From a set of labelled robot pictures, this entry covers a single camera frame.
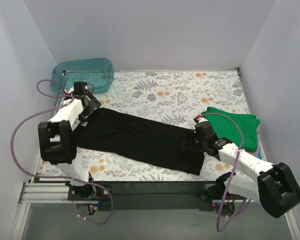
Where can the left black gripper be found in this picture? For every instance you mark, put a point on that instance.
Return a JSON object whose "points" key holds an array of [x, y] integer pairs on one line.
{"points": [[90, 106]]}

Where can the black t shirt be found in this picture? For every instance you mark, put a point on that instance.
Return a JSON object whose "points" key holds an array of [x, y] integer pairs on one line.
{"points": [[148, 141]]}

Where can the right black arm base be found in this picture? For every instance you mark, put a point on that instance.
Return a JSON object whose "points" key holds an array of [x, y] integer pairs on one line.
{"points": [[212, 192]]}

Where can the blue folded t shirt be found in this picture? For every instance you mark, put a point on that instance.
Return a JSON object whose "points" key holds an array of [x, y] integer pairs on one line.
{"points": [[259, 155]]}

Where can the lilac folded t shirt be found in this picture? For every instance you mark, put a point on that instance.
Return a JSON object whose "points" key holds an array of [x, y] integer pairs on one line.
{"points": [[257, 152]]}

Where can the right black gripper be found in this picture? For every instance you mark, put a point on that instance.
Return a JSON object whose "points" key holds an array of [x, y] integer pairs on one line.
{"points": [[192, 139]]}

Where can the teal plastic bin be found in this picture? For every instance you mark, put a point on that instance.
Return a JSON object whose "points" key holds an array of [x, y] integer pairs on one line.
{"points": [[98, 73]]}

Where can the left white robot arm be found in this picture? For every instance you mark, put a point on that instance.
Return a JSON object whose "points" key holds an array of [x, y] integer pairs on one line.
{"points": [[56, 138]]}

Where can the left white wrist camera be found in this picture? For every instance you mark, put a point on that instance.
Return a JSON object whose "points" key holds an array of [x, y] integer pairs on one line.
{"points": [[68, 92]]}

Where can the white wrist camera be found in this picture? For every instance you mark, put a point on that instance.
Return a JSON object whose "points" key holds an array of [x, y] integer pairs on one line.
{"points": [[200, 119], [68, 92]]}

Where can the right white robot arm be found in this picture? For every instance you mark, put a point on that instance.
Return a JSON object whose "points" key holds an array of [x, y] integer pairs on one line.
{"points": [[271, 185]]}

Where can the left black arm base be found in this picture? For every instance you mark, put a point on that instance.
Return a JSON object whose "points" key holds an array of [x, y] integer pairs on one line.
{"points": [[86, 192]]}

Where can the aluminium frame rail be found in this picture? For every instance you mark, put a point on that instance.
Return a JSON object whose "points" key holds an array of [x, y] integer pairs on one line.
{"points": [[136, 211]]}

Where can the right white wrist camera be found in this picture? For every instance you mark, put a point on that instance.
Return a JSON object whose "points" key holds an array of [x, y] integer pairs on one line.
{"points": [[200, 119]]}

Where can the green folded t shirt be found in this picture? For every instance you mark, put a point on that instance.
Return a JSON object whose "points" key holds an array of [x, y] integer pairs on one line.
{"points": [[232, 126]]}

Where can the floral table mat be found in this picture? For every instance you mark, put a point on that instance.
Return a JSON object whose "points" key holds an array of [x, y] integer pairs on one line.
{"points": [[173, 97]]}

